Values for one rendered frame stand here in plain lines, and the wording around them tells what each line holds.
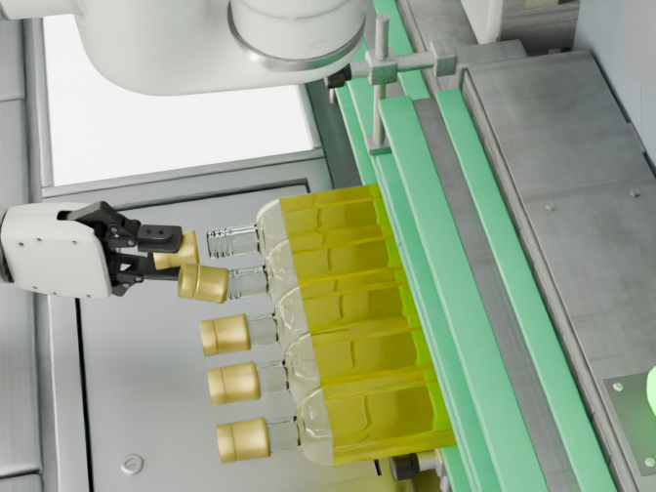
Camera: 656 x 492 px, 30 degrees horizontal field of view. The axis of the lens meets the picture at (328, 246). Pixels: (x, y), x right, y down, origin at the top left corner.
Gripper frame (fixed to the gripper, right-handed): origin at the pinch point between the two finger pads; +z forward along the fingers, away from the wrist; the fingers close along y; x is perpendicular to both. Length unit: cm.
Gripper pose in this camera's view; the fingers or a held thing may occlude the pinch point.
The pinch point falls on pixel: (162, 253)
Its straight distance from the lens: 122.6
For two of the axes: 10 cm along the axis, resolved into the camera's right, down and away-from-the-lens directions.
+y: -0.1, -6.5, -7.6
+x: 0.7, -7.6, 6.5
